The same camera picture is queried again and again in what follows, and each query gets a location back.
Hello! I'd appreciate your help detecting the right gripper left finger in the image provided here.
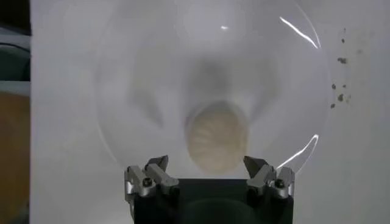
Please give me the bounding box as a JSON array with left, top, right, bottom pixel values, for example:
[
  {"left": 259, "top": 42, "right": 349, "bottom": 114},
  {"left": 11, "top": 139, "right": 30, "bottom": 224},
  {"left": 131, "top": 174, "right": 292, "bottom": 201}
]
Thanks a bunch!
[{"left": 124, "top": 155, "right": 180, "bottom": 203}]

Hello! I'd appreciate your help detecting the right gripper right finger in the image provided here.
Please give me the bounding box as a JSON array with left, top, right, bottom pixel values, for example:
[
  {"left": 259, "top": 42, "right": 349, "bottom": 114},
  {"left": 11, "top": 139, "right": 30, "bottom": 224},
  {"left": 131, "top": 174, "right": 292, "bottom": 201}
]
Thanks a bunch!
[{"left": 243, "top": 155, "right": 296, "bottom": 200}]

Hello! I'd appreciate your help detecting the white steamed baozi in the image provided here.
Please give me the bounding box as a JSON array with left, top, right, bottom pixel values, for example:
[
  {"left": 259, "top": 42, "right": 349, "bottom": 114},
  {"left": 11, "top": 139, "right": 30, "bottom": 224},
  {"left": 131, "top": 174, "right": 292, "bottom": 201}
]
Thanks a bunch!
[{"left": 185, "top": 103, "right": 249, "bottom": 174}]

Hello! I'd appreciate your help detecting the white round plate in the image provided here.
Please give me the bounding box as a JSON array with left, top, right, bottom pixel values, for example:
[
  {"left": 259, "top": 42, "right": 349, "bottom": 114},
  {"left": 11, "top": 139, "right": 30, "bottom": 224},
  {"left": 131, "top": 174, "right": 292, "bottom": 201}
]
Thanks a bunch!
[{"left": 93, "top": 0, "right": 332, "bottom": 180}]

